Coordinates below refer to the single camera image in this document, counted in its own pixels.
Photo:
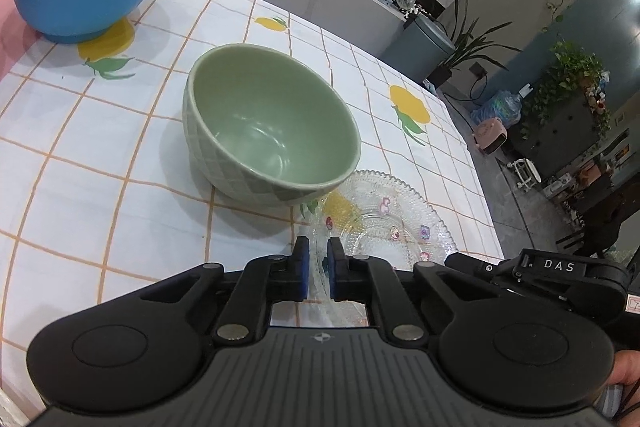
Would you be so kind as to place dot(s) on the grey-blue trash bin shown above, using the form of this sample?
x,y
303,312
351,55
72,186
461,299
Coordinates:
x,y
421,47

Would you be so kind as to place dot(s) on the person right hand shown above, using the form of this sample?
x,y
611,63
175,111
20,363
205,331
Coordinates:
x,y
620,399

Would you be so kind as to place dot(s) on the bushy green plant on cabinet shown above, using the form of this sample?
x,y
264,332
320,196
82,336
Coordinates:
x,y
572,72

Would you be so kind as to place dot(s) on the pink small heater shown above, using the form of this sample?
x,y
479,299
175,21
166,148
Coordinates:
x,y
490,135

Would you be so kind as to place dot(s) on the white small stool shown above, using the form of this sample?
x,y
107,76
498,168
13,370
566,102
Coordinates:
x,y
526,172

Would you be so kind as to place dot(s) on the pink restaurant print mat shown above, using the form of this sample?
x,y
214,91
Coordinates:
x,y
21,47

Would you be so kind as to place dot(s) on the blue water bottle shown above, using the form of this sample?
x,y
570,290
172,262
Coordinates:
x,y
504,105

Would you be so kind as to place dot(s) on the large clear glass plate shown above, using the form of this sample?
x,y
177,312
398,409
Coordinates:
x,y
371,213

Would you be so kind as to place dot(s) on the green ceramic bowl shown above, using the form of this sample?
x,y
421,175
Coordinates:
x,y
265,129

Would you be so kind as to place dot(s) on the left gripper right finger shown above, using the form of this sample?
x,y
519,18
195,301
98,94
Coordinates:
x,y
374,283

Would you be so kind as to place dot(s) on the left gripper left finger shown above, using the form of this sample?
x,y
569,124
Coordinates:
x,y
264,282

